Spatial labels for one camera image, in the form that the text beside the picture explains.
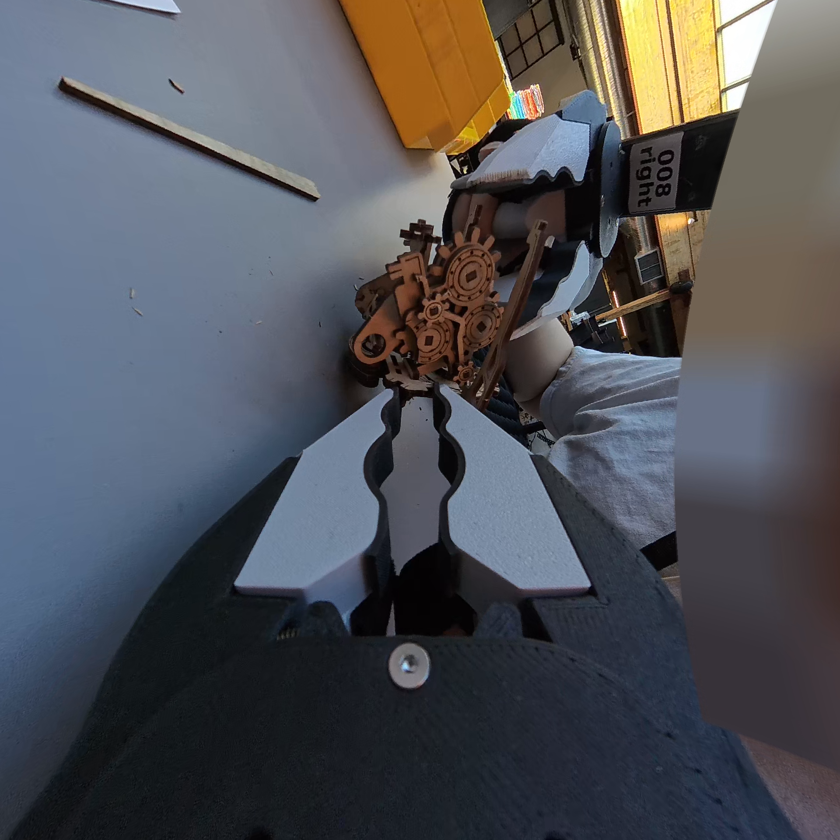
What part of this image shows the person's white shirt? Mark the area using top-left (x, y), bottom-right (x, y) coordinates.
top-left (538, 346), bottom-right (683, 549)

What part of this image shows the bright paned window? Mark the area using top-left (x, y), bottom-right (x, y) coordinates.
top-left (715, 0), bottom-right (778, 112)

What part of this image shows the silver ribbed duct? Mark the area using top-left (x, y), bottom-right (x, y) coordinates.
top-left (564, 0), bottom-right (641, 132)

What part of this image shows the thin wooden model frame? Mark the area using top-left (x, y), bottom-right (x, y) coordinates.
top-left (472, 220), bottom-right (551, 411)

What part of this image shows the long flat wooden strip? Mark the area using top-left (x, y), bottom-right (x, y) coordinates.
top-left (59, 77), bottom-right (321, 201)

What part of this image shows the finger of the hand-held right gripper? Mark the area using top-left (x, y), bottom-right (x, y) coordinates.
top-left (508, 239), bottom-right (605, 336)
top-left (449, 112), bottom-right (608, 198)

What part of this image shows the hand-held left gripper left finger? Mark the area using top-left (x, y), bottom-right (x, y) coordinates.
top-left (233, 387), bottom-right (403, 634)

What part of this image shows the yellow plastic bin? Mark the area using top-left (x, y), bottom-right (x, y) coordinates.
top-left (338, 0), bottom-right (513, 155)

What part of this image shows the wooden gear model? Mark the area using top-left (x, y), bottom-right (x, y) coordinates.
top-left (348, 220), bottom-right (506, 395)

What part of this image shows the black padded chair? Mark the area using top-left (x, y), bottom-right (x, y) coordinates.
top-left (486, 381), bottom-right (552, 454)

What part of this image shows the dark gridded window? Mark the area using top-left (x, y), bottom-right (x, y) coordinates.
top-left (495, 0), bottom-right (565, 80)

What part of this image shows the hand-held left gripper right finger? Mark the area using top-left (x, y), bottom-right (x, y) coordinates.
top-left (433, 384), bottom-right (593, 614)

